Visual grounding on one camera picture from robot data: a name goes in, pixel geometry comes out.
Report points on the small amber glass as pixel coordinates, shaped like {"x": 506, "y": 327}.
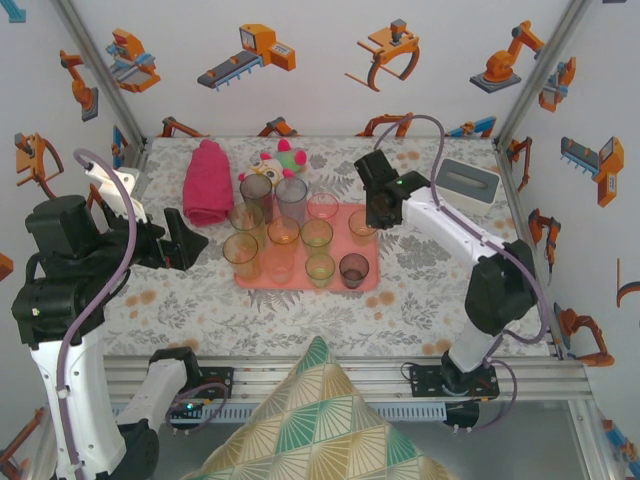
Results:
{"x": 361, "y": 227}
{"x": 283, "y": 234}

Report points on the small pink glass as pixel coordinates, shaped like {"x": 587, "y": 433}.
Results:
{"x": 322, "y": 207}

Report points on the tall amber glass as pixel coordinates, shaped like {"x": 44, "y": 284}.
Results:
{"x": 241, "y": 255}

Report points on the small dark grey glass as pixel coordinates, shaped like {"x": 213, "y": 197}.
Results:
{"x": 354, "y": 272}

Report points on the small green glass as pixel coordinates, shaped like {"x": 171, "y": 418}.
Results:
{"x": 316, "y": 239}
{"x": 320, "y": 271}

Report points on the tall green glass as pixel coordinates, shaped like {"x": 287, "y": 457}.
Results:
{"x": 247, "y": 220}

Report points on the tall blue-grey glass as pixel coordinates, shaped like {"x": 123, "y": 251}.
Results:
{"x": 291, "y": 200}

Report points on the tall dark grey glass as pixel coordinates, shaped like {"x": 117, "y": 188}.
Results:
{"x": 256, "y": 192}

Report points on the salmon pink frosted glass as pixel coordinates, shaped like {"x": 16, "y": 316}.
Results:
{"x": 278, "y": 269}

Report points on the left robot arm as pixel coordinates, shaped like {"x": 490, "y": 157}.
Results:
{"x": 80, "y": 400}

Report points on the pink plastic tray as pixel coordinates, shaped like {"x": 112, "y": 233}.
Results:
{"x": 370, "y": 270}

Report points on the folded magenta towel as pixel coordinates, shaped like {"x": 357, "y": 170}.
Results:
{"x": 207, "y": 175}

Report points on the white grey tissue box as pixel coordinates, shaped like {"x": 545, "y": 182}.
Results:
{"x": 467, "y": 182}

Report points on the green and pink plush toy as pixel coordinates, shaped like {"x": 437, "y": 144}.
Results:
{"x": 290, "y": 160}

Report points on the white owl plush toy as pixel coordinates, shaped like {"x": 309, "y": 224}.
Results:
{"x": 270, "y": 170}

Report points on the circuit board with green light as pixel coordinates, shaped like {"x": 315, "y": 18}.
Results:
{"x": 187, "y": 407}

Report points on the teal beige patterned pillow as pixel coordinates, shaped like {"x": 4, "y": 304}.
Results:
{"x": 325, "y": 425}

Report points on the black adapter box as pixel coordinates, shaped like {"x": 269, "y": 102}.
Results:
{"x": 461, "y": 414}

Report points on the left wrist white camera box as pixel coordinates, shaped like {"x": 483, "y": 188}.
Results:
{"x": 117, "y": 185}

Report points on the aluminium side rail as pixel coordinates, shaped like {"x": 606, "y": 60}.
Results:
{"x": 512, "y": 180}
{"x": 141, "y": 152}

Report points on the aluminium frame post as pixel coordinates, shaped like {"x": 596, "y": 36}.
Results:
{"x": 539, "y": 75}
{"x": 106, "y": 75}

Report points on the aluminium table edge rail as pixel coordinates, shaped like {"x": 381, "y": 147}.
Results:
{"x": 390, "y": 380}

